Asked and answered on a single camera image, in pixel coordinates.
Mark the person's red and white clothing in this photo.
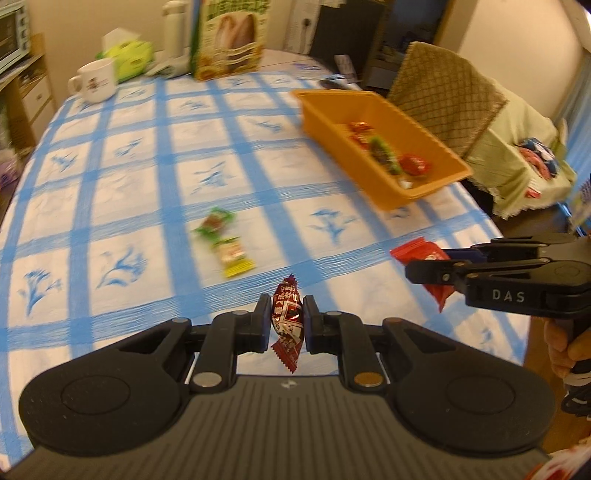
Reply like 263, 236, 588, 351
526, 445, 591, 480

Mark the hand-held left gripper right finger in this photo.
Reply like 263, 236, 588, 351
302, 295, 462, 394

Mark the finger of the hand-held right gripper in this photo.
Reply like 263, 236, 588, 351
441, 232, 578, 264
405, 258, 555, 284

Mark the dark red candy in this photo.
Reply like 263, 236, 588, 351
270, 274, 305, 372

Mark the crumpled white wrapper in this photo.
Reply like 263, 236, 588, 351
147, 58, 190, 78

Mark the chair with quilted cover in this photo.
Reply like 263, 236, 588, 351
387, 41, 509, 160

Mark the person's right hand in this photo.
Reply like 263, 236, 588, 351
544, 314, 591, 381

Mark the green snack packet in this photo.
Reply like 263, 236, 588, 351
368, 135, 402, 176

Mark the colourful patterned cushion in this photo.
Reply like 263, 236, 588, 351
513, 137, 561, 178

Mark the toaster oven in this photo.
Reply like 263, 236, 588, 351
0, 0, 32, 75

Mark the grey remote control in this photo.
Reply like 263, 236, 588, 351
333, 54, 358, 84

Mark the orange plastic tray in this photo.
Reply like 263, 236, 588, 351
292, 89, 474, 212

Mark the wooden bookshelf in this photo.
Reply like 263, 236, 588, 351
365, 0, 455, 88

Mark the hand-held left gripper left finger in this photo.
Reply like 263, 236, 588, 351
113, 293, 273, 394

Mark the yellow-green snack packet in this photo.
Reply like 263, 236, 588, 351
215, 236, 257, 278

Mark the blue checked tablecloth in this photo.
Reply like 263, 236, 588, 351
0, 48, 532, 467

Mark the white thermos bottle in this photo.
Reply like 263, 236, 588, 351
163, 0, 191, 60

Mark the sofa with green cover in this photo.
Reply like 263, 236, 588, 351
466, 76, 578, 220

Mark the green tissue pack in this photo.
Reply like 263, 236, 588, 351
96, 28, 155, 84

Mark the large red snack packet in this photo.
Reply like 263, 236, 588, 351
390, 237, 455, 313

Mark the green and red candy packet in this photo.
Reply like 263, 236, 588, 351
191, 208, 237, 245

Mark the green printed snack box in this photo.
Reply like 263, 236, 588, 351
190, 0, 271, 83

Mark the white printed mug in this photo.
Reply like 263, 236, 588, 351
68, 59, 118, 102

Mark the wooden cabinet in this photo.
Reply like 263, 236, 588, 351
0, 34, 58, 155

